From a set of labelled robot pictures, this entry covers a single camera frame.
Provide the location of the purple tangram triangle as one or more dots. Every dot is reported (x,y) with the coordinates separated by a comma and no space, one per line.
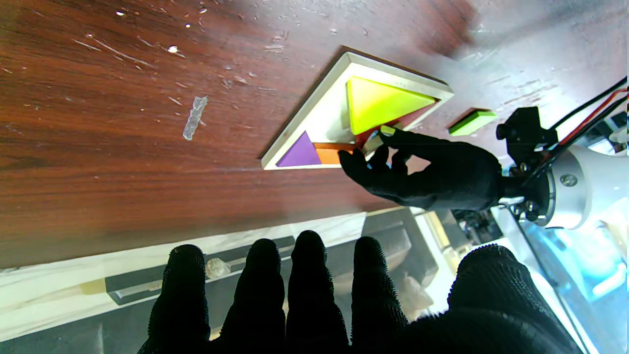
(300,155)

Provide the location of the grey tape strip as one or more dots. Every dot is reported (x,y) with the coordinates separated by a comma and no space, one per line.
(195,118)

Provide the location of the orange tangram parallelogram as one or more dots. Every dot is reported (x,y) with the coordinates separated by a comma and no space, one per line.
(329,153)

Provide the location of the large red tangram triangle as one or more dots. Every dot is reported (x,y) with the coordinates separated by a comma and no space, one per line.
(417,115)

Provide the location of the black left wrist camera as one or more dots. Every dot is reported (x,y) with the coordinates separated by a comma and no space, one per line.
(523,132)

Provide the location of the green tangram square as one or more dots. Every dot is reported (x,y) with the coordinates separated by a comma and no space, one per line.
(471,123)

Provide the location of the small cream tangram triangle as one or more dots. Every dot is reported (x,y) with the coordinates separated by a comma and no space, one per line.
(373,142)

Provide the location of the brown sofa cushion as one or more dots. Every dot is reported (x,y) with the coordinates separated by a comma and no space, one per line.
(415,295)

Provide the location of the large yellow tangram triangle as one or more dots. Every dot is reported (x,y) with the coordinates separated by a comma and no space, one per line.
(378,103)

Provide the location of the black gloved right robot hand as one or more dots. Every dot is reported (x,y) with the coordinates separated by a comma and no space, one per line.
(309,305)

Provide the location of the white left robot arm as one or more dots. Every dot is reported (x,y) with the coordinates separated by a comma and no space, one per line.
(589,187)

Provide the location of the square wooden puzzle tray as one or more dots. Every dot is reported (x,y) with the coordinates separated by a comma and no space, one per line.
(324,113)

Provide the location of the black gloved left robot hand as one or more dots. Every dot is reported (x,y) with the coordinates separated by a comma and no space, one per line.
(442,172)

